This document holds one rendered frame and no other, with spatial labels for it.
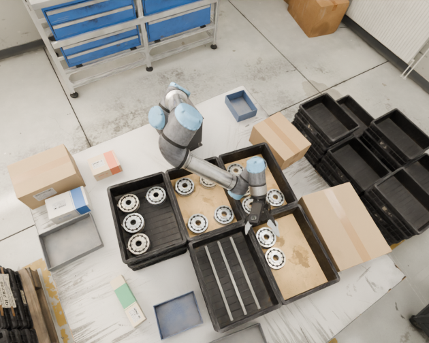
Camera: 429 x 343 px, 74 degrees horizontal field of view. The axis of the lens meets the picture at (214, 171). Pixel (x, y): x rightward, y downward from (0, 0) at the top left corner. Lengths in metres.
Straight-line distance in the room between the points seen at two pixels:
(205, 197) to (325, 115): 1.38
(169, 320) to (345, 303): 0.89
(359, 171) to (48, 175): 2.14
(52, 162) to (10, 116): 1.64
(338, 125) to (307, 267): 1.34
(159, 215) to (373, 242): 1.09
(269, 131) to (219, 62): 1.83
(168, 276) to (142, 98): 2.02
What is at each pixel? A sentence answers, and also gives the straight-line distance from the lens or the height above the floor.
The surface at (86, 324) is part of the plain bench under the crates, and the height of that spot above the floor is 0.70.
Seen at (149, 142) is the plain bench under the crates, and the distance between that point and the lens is 1.89.
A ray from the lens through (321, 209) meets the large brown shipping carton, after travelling 1.58.
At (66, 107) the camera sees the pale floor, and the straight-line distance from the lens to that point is 3.22.
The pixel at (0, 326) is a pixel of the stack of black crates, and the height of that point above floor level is 0.49.
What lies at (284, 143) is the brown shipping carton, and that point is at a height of 0.86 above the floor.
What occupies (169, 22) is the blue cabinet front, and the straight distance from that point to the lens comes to 3.19.
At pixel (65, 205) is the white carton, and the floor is 0.79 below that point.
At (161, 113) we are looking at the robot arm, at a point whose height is 1.09.
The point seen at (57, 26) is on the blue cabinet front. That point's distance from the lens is 2.86.
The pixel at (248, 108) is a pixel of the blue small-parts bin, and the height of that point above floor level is 0.70.
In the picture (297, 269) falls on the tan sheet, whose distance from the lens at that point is 1.52.
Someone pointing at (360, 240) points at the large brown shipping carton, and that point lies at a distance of 1.62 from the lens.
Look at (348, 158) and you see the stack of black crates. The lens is 2.52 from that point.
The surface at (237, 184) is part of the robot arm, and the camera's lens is 1.30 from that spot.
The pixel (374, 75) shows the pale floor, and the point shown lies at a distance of 3.98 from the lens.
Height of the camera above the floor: 2.25
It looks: 61 degrees down
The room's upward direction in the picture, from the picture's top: 8 degrees clockwise
